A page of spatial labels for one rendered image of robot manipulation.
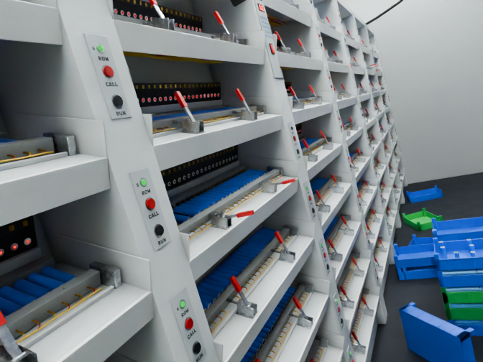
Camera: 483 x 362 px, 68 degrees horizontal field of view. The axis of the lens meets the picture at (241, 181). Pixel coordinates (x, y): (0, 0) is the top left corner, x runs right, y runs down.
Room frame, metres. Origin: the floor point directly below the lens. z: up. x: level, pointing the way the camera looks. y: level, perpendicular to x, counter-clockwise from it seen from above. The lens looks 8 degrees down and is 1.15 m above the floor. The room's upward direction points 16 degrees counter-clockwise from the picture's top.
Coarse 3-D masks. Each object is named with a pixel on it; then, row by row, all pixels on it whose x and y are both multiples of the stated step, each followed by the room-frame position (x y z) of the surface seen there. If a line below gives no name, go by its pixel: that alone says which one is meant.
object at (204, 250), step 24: (264, 168) 1.16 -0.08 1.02; (288, 168) 1.12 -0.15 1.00; (168, 192) 0.84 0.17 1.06; (264, 192) 0.96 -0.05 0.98; (288, 192) 1.03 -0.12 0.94; (264, 216) 0.88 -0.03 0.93; (192, 240) 0.67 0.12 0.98; (216, 240) 0.67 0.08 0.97; (240, 240) 0.76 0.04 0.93; (192, 264) 0.59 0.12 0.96
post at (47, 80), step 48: (96, 0) 0.56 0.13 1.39; (0, 48) 0.57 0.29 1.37; (48, 48) 0.52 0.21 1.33; (0, 96) 0.59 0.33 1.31; (48, 96) 0.54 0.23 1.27; (96, 96) 0.51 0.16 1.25; (144, 144) 0.57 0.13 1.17; (48, 240) 0.60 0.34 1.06; (96, 240) 0.54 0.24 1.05; (144, 240) 0.51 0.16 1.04; (192, 288) 0.57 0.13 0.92; (144, 336) 0.52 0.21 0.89
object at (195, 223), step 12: (264, 180) 1.01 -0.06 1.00; (276, 180) 1.04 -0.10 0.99; (240, 192) 0.88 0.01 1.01; (216, 204) 0.80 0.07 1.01; (228, 204) 0.82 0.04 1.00; (240, 204) 0.84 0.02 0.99; (204, 216) 0.73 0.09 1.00; (180, 228) 0.66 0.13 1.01; (192, 228) 0.69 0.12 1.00; (204, 228) 0.70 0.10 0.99
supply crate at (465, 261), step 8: (464, 240) 1.62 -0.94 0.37; (472, 240) 1.60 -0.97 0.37; (480, 240) 1.59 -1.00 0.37; (448, 248) 1.65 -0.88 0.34; (456, 248) 1.64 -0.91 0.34; (464, 248) 1.62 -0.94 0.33; (480, 248) 1.59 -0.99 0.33; (440, 256) 1.62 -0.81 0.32; (448, 256) 1.60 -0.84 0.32; (464, 256) 1.56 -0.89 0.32; (480, 256) 1.43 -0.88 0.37; (440, 264) 1.50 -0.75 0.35; (448, 264) 1.48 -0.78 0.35; (456, 264) 1.47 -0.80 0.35; (464, 264) 1.46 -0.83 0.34; (472, 264) 1.44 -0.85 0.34; (480, 264) 1.43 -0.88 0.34
